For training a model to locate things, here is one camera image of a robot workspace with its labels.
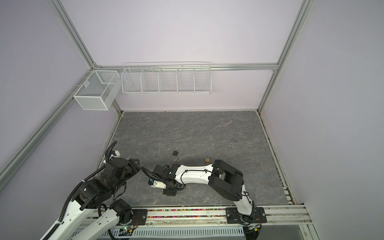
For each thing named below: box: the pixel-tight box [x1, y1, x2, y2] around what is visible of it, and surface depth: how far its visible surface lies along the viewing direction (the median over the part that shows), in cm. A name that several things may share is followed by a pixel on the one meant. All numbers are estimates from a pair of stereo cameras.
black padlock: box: [172, 148, 180, 157], surface depth 98 cm
